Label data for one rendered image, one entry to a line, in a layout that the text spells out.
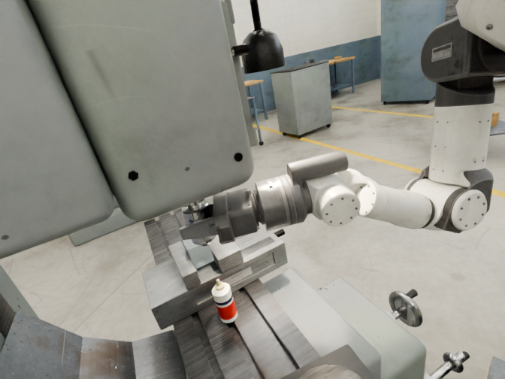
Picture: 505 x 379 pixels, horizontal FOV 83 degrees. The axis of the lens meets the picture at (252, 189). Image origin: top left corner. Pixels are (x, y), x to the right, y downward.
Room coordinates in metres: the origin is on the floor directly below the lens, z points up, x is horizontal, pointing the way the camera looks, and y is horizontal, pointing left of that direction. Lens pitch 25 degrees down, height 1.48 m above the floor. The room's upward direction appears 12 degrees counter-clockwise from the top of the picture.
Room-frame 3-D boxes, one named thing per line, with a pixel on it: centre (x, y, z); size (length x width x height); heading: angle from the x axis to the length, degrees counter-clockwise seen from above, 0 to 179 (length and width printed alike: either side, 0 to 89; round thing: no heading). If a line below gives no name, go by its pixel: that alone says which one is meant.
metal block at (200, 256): (0.60, 0.16, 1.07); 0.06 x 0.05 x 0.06; 23
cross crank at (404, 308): (0.62, -0.36, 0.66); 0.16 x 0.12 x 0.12; 111
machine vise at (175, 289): (0.61, 0.14, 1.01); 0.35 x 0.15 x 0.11; 113
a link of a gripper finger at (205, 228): (0.41, 0.10, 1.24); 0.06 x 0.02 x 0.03; 92
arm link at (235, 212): (0.44, 0.01, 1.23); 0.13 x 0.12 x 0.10; 2
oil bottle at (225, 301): (0.48, 0.11, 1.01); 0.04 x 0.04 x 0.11
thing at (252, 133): (0.48, 0.00, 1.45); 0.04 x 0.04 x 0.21; 21
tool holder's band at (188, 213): (0.44, 0.10, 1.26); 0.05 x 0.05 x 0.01
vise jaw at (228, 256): (0.62, 0.11, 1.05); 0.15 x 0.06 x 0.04; 23
